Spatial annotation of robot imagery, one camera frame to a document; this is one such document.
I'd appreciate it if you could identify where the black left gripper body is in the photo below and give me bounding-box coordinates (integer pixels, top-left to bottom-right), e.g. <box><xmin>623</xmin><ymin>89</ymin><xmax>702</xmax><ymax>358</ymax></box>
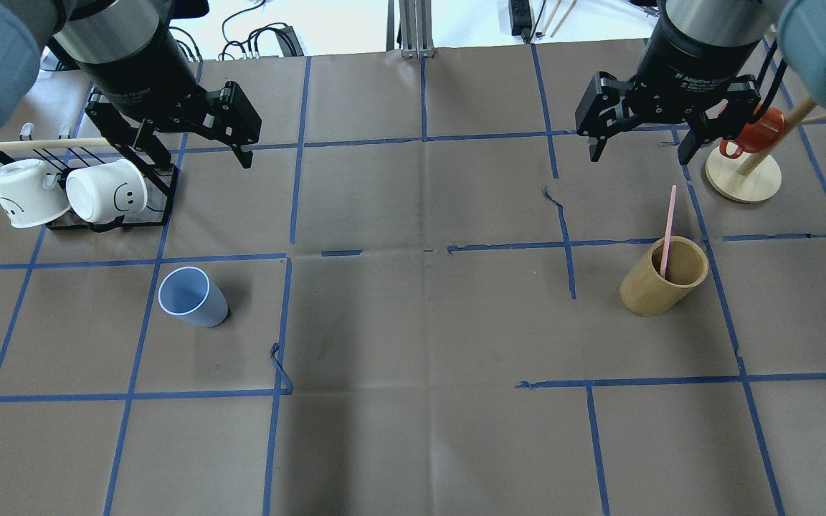
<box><xmin>62</xmin><ymin>21</ymin><xmax>210</xmax><ymax>137</ymax></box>

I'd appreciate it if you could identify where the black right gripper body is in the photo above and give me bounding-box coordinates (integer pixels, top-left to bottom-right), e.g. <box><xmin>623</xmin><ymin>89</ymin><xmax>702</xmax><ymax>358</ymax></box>
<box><xmin>625</xmin><ymin>14</ymin><xmax>761</xmax><ymax>127</ymax></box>

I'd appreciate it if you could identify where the light blue plastic cup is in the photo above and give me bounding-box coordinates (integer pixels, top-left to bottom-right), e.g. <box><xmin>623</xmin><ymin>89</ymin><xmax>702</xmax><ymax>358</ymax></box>
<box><xmin>158</xmin><ymin>267</ymin><xmax>229</xmax><ymax>328</ymax></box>

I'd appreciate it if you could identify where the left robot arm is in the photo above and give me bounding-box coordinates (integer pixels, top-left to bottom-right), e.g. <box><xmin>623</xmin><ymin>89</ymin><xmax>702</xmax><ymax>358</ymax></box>
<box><xmin>0</xmin><ymin>1</ymin><xmax>262</xmax><ymax>168</ymax></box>

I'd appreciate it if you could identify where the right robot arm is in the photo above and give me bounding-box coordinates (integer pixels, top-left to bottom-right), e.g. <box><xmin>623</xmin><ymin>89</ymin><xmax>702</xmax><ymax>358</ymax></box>
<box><xmin>576</xmin><ymin>1</ymin><xmax>826</xmax><ymax>164</ymax></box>

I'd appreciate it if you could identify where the bamboo chopstick holder cup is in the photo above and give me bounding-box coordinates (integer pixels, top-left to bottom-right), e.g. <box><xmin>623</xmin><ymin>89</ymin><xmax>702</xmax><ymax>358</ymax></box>
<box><xmin>619</xmin><ymin>236</ymin><xmax>709</xmax><ymax>317</ymax></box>

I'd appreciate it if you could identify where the red mug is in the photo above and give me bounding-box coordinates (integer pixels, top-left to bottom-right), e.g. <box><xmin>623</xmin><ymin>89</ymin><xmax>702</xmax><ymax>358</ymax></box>
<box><xmin>718</xmin><ymin>107</ymin><xmax>787</xmax><ymax>159</ymax></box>

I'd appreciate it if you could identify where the white smiley mug right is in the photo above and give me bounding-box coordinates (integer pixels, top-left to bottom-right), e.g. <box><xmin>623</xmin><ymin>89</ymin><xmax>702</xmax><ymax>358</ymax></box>
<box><xmin>65</xmin><ymin>159</ymin><xmax>148</xmax><ymax>224</ymax></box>

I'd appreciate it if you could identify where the white smiley mug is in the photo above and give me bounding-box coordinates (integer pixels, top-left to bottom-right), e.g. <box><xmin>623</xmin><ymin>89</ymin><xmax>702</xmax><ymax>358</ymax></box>
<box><xmin>65</xmin><ymin>159</ymin><xmax>148</xmax><ymax>224</ymax></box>
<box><xmin>0</xmin><ymin>159</ymin><xmax>71</xmax><ymax>229</ymax></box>

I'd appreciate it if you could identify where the wooden mug tree stand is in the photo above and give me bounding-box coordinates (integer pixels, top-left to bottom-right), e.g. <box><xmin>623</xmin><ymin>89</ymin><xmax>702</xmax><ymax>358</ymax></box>
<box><xmin>704</xmin><ymin>97</ymin><xmax>826</xmax><ymax>204</ymax></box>

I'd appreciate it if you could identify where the wooden chopstick on desk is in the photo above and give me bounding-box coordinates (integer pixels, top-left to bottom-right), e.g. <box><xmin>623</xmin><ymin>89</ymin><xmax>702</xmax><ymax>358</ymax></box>
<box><xmin>548</xmin><ymin>0</ymin><xmax>577</xmax><ymax>38</ymax></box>

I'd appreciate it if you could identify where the black power strip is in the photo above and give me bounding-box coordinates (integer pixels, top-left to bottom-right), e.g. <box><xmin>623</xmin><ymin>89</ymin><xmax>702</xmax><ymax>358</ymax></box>
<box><xmin>508</xmin><ymin>0</ymin><xmax>534</xmax><ymax>40</ymax></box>

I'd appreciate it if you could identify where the white smiley mug left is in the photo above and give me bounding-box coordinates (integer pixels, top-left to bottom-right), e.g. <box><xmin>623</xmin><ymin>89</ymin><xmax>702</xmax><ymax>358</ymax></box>
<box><xmin>0</xmin><ymin>159</ymin><xmax>71</xmax><ymax>229</ymax></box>

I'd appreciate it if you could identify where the black wire cup rack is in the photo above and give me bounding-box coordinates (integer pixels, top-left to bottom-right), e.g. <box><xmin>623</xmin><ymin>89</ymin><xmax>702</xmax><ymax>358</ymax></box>
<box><xmin>0</xmin><ymin>123</ymin><xmax>179</xmax><ymax>233</ymax></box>

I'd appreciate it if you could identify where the aluminium frame post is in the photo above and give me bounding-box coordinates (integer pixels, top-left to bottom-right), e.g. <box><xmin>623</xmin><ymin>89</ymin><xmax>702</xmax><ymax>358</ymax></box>
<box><xmin>386</xmin><ymin>1</ymin><xmax>435</xmax><ymax>59</ymax></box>

